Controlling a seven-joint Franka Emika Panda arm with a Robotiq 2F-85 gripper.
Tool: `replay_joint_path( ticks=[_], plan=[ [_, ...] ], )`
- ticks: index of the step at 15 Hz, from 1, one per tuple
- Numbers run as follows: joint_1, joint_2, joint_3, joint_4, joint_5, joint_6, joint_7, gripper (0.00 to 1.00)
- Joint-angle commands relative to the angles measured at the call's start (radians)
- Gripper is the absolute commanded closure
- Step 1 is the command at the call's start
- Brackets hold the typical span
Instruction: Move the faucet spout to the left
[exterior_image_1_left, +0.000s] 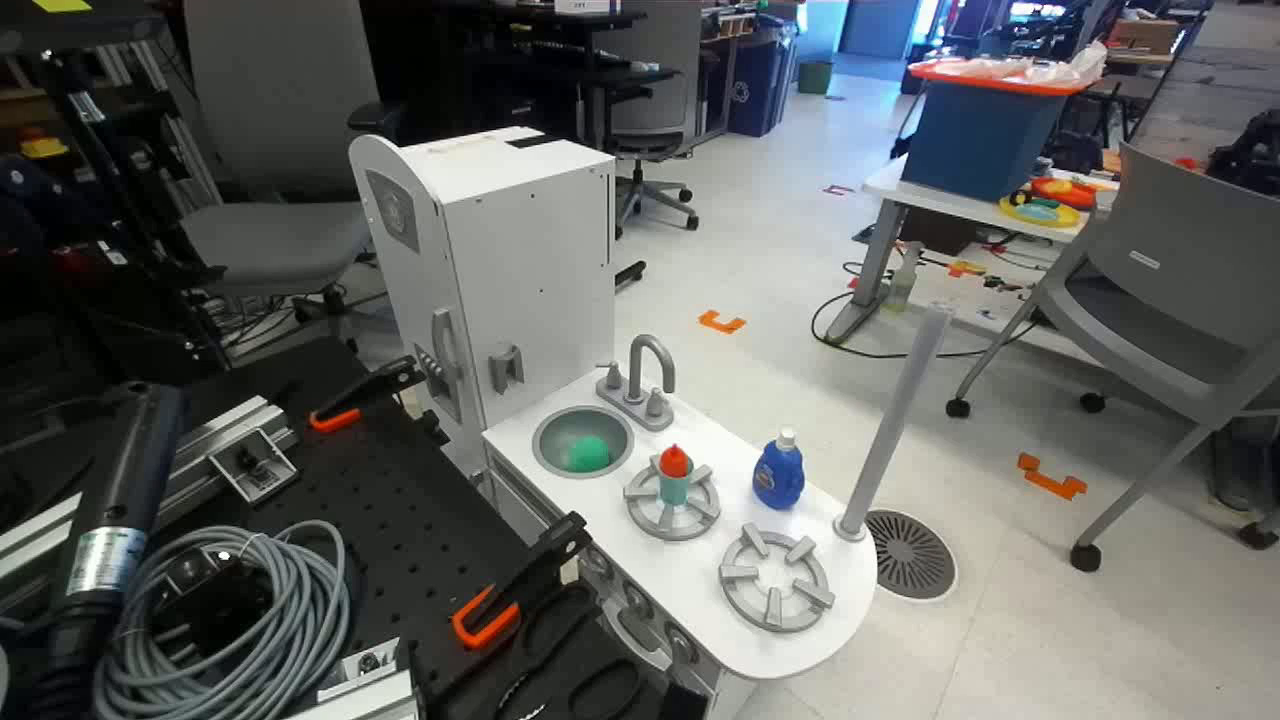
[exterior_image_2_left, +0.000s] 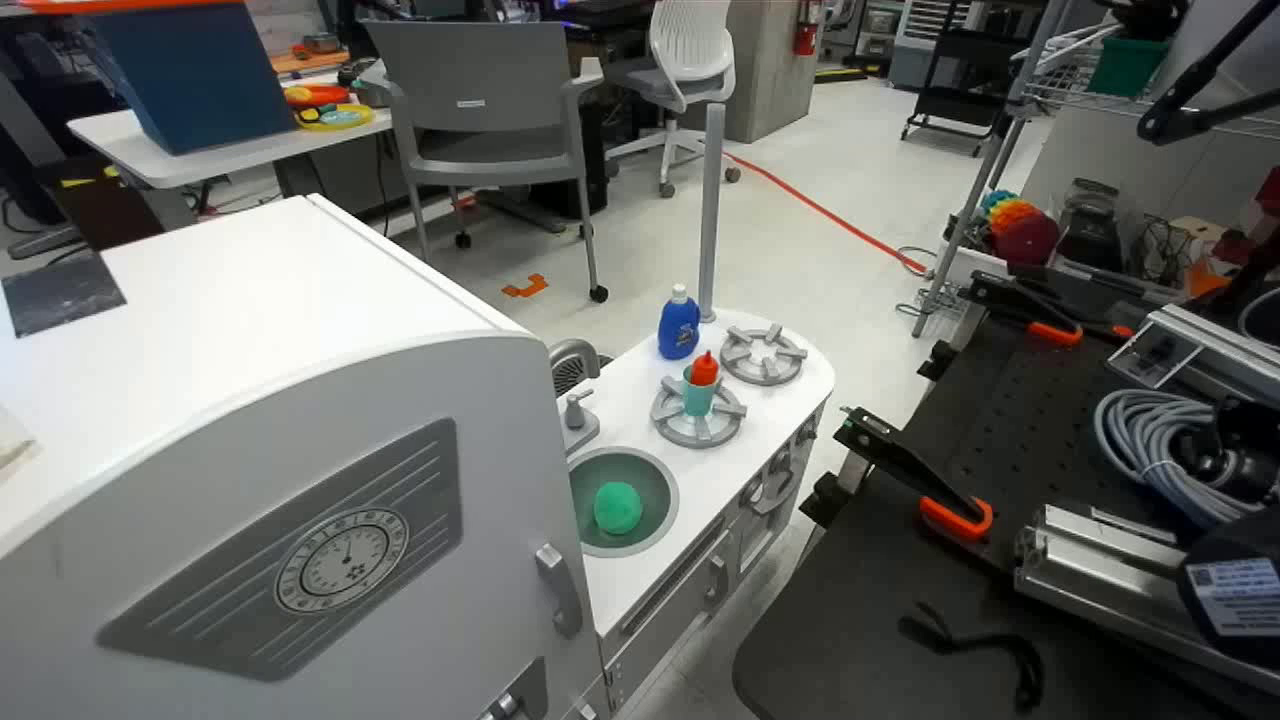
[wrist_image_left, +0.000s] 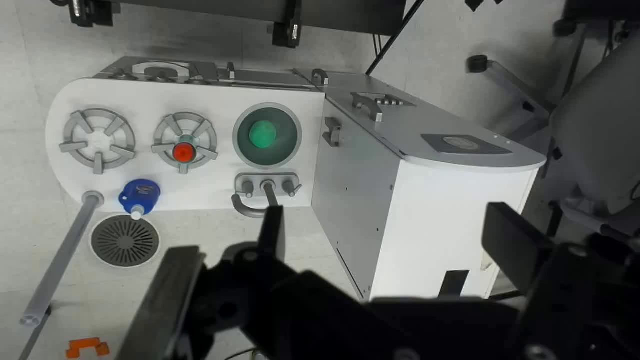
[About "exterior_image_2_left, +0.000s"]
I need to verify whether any grey fridge door handle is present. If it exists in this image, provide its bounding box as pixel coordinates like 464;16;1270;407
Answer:
529;540;590;644

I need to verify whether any black strap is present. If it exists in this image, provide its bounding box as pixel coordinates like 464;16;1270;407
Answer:
895;600;1047;718

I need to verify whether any teal bottle red cap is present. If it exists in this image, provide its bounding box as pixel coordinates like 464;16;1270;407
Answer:
681;347;728;420

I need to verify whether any green bin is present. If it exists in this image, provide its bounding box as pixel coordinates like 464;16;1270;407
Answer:
1083;29;1176;103

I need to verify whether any green toy sink basin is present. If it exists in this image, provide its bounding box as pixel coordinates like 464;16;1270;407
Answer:
565;445;684;561

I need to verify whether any red fire extinguisher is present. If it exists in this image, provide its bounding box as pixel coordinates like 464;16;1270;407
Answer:
791;0;826;59

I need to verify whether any grey coiled cable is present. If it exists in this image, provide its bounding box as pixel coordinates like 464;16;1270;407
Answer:
1088;384;1259;531

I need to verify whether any grey toy faucet handle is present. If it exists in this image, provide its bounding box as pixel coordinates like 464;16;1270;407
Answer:
559;388;606;456

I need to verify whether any white toy kitchen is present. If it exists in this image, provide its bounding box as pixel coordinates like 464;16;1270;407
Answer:
0;194;842;720

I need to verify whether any green round toy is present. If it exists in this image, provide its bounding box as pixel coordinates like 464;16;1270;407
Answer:
590;476;648;540

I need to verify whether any white office chair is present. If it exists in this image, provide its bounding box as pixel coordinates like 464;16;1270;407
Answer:
606;0;745;206

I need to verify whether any black flat panel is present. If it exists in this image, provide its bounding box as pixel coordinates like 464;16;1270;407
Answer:
0;249;131;342

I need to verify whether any blue box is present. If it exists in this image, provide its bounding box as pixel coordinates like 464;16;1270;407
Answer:
78;0;299;162

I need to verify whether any orange floor cable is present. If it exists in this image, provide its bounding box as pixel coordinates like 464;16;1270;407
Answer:
725;147;932;280

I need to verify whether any dark glass jar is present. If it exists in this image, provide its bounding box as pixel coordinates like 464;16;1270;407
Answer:
1055;172;1133;272

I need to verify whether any grey upright pole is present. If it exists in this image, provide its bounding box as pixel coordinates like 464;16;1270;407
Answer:
691;102;732;323

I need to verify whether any black camera boom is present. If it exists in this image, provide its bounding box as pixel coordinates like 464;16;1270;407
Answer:
1133;0;1280;147

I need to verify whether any black perforated table mat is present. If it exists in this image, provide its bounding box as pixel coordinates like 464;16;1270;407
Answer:
728;318;1280;720

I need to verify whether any black clamp orange handle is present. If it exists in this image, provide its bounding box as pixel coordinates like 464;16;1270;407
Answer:
798;404;999;547
957;269;1142;358

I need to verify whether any rainbow coloured toy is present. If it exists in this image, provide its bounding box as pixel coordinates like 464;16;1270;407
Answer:
976;187;1068;272

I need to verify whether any small orange floor object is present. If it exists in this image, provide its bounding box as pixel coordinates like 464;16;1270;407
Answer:
501;269;555;304

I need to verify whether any aluminium extrusion with plate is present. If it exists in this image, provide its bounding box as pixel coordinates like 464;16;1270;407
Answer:
1106;299;1280;413

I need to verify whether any black wheeled cart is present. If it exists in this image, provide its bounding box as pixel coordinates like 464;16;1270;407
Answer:
895;0;1061;143

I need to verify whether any grey office chair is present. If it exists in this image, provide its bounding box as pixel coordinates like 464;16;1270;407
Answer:
362;16;618;310

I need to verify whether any grey toy stove burner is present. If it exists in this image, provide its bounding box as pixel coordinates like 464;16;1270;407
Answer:
644;370;751;452
716;318;811;391

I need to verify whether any metal tripod stand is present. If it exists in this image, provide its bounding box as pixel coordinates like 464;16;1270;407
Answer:
894;109;1044;342

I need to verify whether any white table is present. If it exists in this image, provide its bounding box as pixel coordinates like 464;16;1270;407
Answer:
64;102;401;197

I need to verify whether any black base with label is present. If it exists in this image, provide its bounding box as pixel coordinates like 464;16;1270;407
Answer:
1171;508;1280;672

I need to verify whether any colourful toys pile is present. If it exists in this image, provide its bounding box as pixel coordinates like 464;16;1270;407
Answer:
281;81;380;138

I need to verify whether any grey toy faucet spout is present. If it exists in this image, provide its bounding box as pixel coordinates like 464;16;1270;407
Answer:
546;336;607;402

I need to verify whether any long aluminium extrusion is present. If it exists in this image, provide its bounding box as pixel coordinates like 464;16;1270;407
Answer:
1005;500;1280;702

